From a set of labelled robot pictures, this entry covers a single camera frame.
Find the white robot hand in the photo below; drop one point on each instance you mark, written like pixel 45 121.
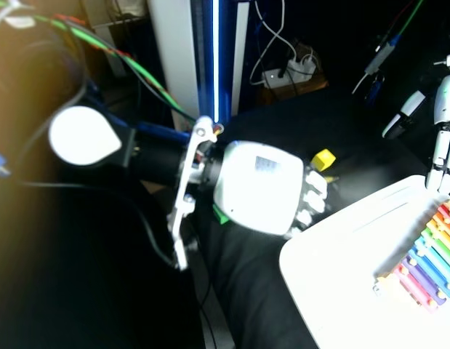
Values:
pixel 257 185
pixel 446 102

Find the rainbow wooden hand piano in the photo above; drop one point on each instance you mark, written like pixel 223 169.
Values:
pixel 424 265

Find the white plastic tray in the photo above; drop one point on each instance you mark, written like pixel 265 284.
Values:
pixel 337 272

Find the green block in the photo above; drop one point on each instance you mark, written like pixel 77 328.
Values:
pixel 220 216

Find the yellow cube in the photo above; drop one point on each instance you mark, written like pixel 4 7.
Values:
pixel 324 160

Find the white inline adapter box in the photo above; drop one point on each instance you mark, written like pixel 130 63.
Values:
pixel 381 54

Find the black table cloth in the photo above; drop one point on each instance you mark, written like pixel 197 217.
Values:
pixel 246 272

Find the white power strip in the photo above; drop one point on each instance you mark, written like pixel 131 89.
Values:
pixel 293 74

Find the brown cardboard box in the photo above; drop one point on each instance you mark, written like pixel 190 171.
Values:
pixel 319 83

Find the white column with light strip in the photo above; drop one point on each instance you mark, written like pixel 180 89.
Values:
pixel 173 54

